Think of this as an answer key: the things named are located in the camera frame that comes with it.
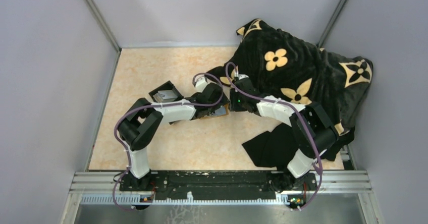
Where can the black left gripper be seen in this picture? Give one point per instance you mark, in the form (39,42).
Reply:
(222,102)

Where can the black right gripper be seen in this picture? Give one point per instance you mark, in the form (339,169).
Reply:
(233,93)

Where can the black plastic box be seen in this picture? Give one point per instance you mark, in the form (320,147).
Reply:
(166,86)

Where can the white card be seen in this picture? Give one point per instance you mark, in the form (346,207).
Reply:
(164,96)

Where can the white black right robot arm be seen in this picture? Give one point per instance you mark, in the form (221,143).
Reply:
(309,127)

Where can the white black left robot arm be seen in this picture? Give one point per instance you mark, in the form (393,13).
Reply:
(137,127)

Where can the black floral blanket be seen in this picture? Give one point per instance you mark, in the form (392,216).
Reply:
(297,71)

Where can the black cloth piece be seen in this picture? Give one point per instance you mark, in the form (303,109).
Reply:
(274,148)

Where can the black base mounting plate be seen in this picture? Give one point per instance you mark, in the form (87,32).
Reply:
(223,185)

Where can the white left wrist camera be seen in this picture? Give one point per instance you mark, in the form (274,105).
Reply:
(200,83)

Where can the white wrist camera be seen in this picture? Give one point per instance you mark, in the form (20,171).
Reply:
(200,83)
(241,76)

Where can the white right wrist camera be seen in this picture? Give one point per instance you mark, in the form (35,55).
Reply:
(241,76)

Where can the aluminium front rail frame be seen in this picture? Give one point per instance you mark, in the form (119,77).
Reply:
(102,188)

